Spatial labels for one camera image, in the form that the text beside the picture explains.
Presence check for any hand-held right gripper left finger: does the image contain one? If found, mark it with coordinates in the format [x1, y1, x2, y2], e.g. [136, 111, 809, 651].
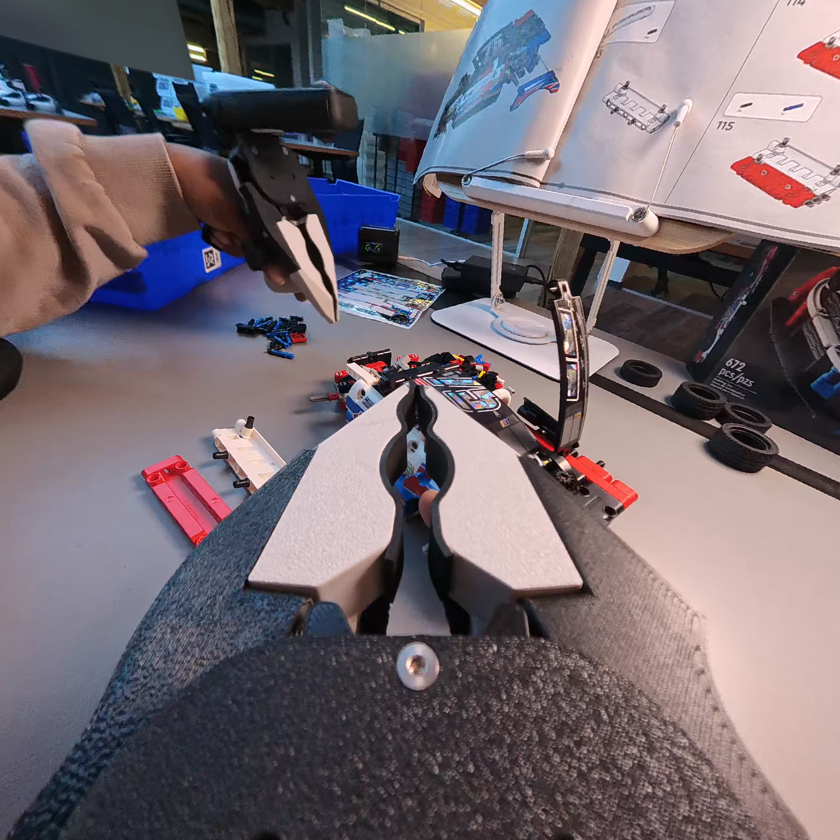
[246, 384, 417, 601]

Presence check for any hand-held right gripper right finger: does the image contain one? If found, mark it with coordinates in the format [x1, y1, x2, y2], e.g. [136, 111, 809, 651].
[416, 385, 585, 608]

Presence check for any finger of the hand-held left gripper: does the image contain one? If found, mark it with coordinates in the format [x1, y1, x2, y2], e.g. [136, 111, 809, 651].
[276, 220, 336, 322]
[303, 214, 341, 324]

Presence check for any white lego panel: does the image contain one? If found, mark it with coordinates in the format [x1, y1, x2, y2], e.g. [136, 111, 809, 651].
[211, 415, 287, 494]

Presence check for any lego race car model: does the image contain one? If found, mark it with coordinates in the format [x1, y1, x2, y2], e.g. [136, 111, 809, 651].
[310, 279, 639, 526]

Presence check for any person's left forearm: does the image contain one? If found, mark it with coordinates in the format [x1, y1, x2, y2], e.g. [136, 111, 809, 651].
[0, 118, 204, 337]

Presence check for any heap of small lego pins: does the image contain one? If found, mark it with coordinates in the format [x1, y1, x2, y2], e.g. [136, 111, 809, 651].
[235, 315, 309, 361]

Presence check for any red lego panel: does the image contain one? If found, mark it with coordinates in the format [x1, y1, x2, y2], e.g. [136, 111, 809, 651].
[141, 455, 234, 547]

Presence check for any lego set box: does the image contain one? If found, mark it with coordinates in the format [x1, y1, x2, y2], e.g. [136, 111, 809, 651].
[686, 239, 840, 454]

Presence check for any lego instruction booklet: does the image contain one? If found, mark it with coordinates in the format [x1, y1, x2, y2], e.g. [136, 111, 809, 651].
[415, 0, 840, 253]

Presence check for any person's left hand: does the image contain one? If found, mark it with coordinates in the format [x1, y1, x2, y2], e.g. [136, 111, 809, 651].
[196, 151, 308, 303]

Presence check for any small black charger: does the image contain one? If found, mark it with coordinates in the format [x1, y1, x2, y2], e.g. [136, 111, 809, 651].
[358, 225, 400, 266]

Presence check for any colourful sticker sheet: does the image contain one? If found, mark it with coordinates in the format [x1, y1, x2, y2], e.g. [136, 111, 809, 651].
[336, 269, 444, 328]

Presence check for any blue storage bin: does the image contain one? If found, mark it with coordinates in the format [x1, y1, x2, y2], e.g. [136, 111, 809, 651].
[88, 176, 401, 312]

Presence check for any row of storage bins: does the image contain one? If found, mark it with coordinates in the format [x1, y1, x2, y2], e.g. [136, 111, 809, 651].
[375, 131, 526, 238]

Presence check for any black power adapter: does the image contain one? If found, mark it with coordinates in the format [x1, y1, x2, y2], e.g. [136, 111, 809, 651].
[441, 255, 544, 298]

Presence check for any white book stand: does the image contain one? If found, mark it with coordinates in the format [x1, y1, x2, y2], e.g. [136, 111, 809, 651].
[431, 98, 732, 383]

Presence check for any black chair armrest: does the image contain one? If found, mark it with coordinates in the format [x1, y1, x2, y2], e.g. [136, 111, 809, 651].
[0, 338, 25, 401]

